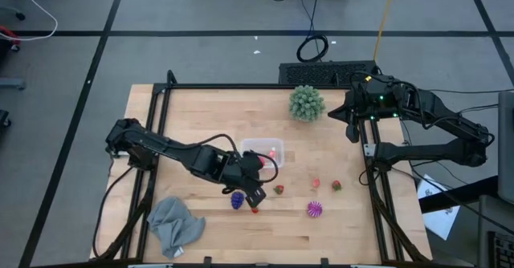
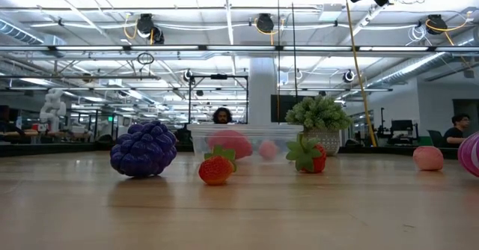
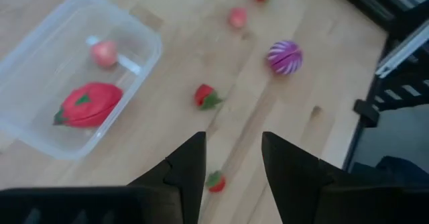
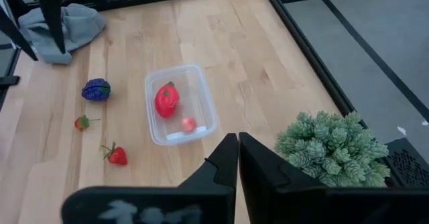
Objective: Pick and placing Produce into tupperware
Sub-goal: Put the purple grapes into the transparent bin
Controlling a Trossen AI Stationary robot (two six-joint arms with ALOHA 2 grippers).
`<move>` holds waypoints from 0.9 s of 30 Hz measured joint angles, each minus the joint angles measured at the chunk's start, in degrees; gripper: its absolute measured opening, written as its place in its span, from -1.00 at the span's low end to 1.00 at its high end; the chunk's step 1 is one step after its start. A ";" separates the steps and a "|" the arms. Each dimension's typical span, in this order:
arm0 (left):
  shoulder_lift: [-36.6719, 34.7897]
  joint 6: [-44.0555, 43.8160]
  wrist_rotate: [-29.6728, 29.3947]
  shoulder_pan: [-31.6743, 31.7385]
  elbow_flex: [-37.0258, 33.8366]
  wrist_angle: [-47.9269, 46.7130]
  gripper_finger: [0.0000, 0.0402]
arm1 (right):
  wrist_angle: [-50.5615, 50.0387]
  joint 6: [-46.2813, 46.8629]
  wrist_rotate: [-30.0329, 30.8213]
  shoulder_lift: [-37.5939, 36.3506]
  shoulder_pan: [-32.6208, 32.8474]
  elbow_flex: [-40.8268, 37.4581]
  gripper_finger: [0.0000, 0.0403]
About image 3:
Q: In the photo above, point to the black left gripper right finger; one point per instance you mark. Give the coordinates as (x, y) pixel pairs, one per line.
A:
(291, 173)

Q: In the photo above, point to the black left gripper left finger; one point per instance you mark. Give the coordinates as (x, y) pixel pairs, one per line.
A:
(187, 170)

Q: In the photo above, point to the small red toy strawberry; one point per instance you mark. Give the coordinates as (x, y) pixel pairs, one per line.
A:
(216, 182)

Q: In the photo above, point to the large red toy fruit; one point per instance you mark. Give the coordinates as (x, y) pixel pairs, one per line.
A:
(88, 105)

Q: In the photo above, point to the small pink toy peach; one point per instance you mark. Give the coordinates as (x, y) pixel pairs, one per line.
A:
(104, 53)

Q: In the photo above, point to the small pink toy fruit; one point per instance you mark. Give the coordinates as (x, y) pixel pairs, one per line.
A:
(238, 17)

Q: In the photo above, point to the clear plastic tupperware container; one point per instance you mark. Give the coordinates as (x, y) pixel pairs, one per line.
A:
(40, 56)

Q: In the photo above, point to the purple white striped ball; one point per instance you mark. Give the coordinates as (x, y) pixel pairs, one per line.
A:
(285, 57)

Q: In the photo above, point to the white strip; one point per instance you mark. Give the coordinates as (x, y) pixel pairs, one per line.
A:
(402, 51)

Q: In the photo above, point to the black aluminium table frame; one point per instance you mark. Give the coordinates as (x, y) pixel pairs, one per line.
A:
(365, 4)

